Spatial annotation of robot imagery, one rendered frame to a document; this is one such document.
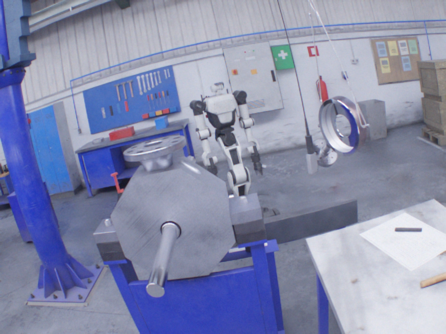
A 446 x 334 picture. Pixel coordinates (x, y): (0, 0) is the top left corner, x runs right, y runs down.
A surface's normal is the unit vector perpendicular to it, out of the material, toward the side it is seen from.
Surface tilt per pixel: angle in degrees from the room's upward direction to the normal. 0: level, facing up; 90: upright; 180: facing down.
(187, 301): 90
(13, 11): 90
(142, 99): 90
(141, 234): 90
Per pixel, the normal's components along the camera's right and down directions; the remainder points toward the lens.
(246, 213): 0.00, 0.24
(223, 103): 0.31, 0.16
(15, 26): -0.21, 0.27
